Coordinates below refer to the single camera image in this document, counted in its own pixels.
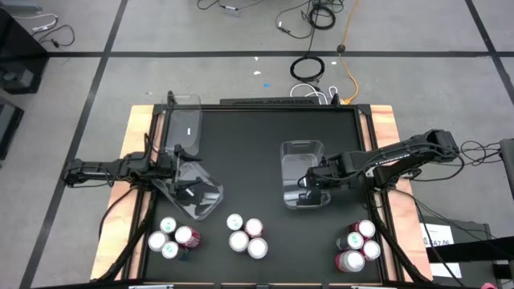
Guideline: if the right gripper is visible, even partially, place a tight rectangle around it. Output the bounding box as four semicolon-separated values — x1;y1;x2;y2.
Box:
296;151;365;208

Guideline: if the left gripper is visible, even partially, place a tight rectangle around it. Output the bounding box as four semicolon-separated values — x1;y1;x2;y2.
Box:
152;144;204;197

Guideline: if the clear plastic bin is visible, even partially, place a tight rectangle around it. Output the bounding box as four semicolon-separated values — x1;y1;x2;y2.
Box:
279;139;332;210
151;160;225;222
161;94;203;157

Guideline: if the slim blue silver energy can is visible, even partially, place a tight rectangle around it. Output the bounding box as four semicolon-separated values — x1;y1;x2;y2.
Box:
226;213;244;232
161;240;181;260
159;216;178;235
147;230;169;253

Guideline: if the light wooden table board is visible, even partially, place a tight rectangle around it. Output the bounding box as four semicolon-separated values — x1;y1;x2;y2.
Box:
90;104;434;282

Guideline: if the black box with white labels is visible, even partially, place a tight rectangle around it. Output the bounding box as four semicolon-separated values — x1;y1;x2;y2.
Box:
419;216;497;282

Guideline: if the long black bar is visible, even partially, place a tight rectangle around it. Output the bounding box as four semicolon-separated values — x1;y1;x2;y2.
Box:
425;235;514;263

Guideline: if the black case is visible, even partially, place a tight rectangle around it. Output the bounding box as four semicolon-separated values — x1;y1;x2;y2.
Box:
0;96;25;161

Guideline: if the black cabinet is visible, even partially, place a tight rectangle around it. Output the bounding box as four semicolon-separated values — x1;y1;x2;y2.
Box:
0;6;50;96

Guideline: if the orange floor cable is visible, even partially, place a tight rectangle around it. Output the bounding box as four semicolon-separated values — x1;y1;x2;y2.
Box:
338;0;360;105

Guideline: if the coiled black cable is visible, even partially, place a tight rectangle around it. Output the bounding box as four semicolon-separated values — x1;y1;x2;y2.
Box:
307;4;337;31
289;55;325;83

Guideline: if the black cable with clear box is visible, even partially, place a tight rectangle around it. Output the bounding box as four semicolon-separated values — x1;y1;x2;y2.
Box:
195;0;266;17

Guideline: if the thin black cable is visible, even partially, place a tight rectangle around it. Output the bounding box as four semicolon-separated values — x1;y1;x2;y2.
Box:
31;23;76;48

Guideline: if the grey post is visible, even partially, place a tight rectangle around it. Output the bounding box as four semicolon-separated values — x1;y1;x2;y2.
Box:
499;138;514;189

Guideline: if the white cable with plug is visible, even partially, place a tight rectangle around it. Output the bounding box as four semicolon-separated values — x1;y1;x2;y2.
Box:
14;13;60;34

